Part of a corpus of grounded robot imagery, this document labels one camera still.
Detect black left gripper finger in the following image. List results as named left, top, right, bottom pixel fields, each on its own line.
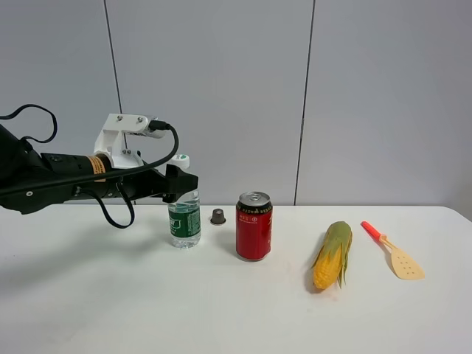
left=165, top=164, right=198, bottom=195

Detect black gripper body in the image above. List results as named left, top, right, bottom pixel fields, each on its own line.
left=96, top=169, right=170, bottom=200

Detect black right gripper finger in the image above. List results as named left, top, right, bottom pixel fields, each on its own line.
left=161, top=193, right=181, bottom=203

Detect clear water bottle green label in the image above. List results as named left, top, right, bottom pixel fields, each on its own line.
left=167, top=154, right=203, bottom=250

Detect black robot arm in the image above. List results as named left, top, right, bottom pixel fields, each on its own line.
left=1, top=127, right=198, bottom=215

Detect red soda can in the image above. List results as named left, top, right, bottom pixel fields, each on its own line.
left=236, top=191, right=273, bottom=261

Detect yellow corn cob with husk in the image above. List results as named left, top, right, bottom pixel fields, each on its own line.
left=312, top=221, right=353, bottom=291

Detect black camera cable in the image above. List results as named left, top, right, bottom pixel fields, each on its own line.
left=0, top=104, right=181, bottom=229

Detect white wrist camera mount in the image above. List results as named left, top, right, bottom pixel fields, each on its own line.
left=94, top=114, right=165, bottom=170

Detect toy spatula red handle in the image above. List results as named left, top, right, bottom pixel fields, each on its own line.
left=361, top=221, right=425, bottom=280

